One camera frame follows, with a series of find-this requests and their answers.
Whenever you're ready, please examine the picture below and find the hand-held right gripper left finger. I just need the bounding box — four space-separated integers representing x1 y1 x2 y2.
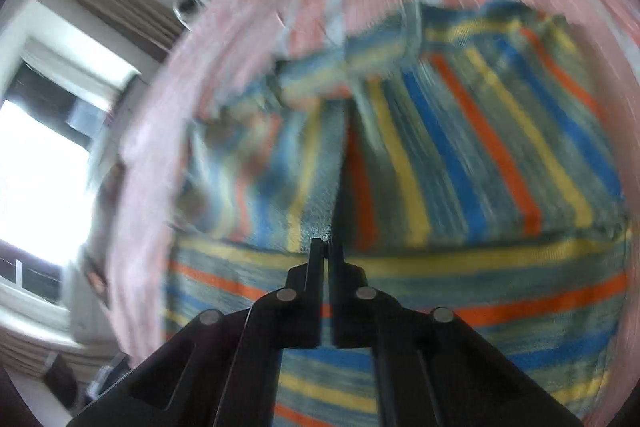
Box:
65 238 329 427

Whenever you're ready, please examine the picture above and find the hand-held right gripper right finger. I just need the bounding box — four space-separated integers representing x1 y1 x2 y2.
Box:
327 241 586 427

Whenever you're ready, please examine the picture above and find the striped knit shirt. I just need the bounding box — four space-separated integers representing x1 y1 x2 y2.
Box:
161 0 632 427

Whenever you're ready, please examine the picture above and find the window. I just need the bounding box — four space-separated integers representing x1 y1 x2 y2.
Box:
0 59 136 308

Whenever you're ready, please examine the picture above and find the beige curtain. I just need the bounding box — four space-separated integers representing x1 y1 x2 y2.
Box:
42 0 187 62

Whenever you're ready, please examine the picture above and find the white security camera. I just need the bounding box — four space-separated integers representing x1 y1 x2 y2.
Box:
173 0 211 30

